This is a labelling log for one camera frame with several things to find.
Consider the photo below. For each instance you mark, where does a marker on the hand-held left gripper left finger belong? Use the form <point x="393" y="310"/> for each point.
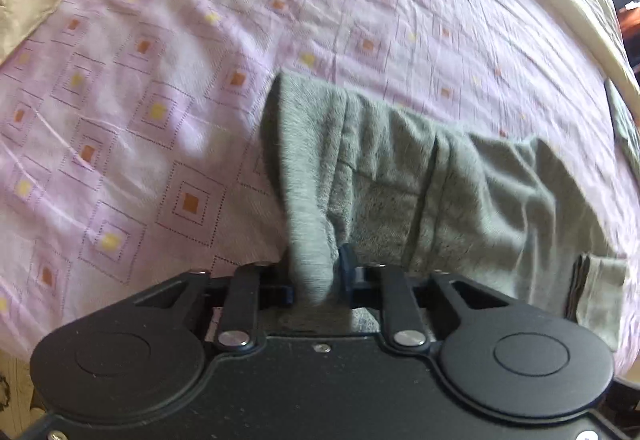
<point x="281" y="293"/>

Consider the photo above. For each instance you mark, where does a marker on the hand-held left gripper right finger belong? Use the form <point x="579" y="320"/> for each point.
<point x="346" y="265"/>

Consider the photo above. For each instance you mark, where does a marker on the light grey pants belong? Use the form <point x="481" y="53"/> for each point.
<point x="400" y="159"/>

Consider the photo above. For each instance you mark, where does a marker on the purple patterned bedsheet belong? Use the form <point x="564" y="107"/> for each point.
<point x="150" y="69"/>

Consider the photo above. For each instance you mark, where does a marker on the dark grey folded garment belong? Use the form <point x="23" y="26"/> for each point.
<point x="626" y="124"/>

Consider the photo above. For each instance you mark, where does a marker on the dark furniture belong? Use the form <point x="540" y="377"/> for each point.
<point x="627" y="19"/>

